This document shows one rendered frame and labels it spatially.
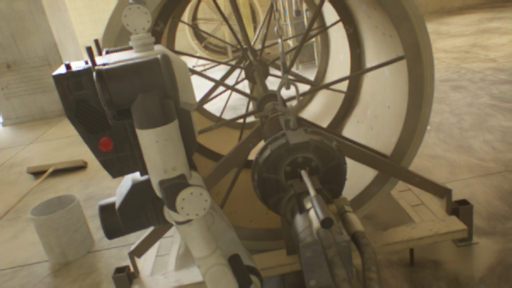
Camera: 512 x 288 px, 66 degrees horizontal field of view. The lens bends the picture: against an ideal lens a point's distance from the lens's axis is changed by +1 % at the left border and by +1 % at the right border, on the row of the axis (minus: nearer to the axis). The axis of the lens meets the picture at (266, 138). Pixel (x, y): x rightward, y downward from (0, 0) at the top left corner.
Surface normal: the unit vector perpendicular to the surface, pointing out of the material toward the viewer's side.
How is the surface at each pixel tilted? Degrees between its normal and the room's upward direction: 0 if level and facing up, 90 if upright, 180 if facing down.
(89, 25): 90
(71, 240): 90
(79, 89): 90
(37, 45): 90
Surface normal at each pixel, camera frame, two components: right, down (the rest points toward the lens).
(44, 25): 0.10, 0.34
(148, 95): 0.33, 0.29
